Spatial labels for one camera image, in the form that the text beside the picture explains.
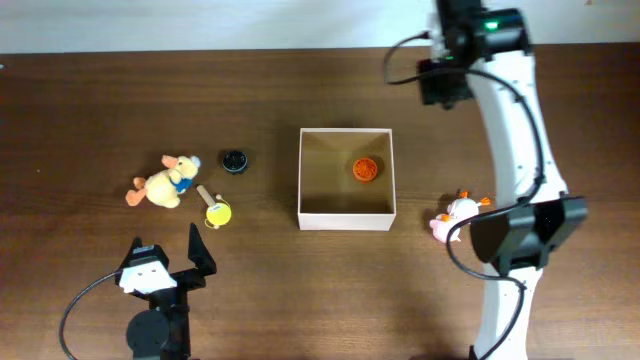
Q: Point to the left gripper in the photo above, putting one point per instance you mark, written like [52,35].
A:
[203,261]

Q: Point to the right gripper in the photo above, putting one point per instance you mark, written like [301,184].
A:
[431,85]

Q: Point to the yellow plush duck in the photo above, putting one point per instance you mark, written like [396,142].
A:
[165,187]

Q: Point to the yellow rattle drum toy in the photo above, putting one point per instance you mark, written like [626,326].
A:
[218,212]

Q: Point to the black round puck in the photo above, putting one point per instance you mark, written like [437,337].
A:
[235,162]

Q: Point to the orange round plastic toy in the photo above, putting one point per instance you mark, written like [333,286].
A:
[365,169]

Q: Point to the white pink duck toy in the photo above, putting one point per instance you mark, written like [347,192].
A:
[462,208]

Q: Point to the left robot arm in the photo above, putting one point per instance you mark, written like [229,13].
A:
[162,331]

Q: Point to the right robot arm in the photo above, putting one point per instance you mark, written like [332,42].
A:
[487,55]

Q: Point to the white cardboard box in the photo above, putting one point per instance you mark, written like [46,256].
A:
[329,197]

